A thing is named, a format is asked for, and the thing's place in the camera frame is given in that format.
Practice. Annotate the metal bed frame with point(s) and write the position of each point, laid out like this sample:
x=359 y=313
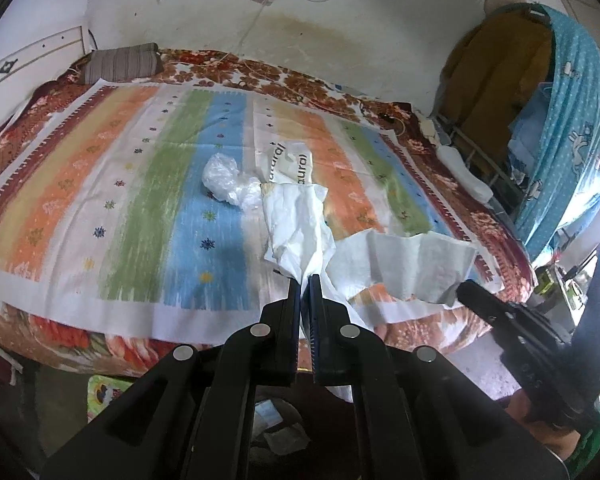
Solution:
x=485 y=165

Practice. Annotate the white printed plastic bag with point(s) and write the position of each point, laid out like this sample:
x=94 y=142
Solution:
x=287 y=162

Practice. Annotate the striped colourful mat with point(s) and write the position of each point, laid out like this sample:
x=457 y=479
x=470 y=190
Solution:
x=130 y=210

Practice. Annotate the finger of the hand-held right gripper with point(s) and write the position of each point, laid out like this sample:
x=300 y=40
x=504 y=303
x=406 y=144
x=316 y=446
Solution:
x=480 y=300

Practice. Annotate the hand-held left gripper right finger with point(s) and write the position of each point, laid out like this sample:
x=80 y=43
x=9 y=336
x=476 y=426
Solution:
x=311 y=320

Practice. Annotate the white headboard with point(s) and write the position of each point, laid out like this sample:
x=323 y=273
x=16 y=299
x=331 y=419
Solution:
x=25 y=60

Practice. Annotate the person's right hand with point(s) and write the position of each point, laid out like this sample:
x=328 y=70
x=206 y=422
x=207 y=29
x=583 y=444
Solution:
x=545 y=435

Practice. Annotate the white paper towel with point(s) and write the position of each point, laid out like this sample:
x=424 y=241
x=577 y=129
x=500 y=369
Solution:
x=405 y=267

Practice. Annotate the mustard hanging coat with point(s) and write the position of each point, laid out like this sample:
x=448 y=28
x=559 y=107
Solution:
x=495 y=65

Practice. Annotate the green box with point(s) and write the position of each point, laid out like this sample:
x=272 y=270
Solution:
x=547 y=285

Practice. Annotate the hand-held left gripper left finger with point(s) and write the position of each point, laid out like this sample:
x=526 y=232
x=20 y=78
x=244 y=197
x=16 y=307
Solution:
x=287 y=320

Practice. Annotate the light blue hanging garment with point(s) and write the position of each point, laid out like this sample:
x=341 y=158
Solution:
x=530 y=130

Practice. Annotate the white foam pillow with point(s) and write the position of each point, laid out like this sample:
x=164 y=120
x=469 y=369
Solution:
x=465 y=172

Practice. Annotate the brown bin with gold rim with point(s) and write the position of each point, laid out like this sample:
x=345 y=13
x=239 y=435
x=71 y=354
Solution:
x=330 y=425

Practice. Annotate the floral brown blanket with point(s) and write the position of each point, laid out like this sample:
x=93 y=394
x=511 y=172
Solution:
x=430 y=325

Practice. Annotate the grey striped pillow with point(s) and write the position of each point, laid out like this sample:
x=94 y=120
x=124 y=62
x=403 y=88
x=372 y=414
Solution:
x=120 y=62

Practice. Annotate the white extension socket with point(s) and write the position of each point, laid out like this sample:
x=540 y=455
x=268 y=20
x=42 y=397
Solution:
x=429 y=127

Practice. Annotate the clear plastic bag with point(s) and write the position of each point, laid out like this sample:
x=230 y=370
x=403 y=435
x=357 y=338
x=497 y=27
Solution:
x=225 y=180

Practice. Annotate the green cartoon floor mat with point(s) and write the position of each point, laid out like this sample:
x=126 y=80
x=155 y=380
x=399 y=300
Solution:
x=110 y=397

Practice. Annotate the blue dotted curtain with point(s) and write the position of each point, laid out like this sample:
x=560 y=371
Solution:
x=570 y=135

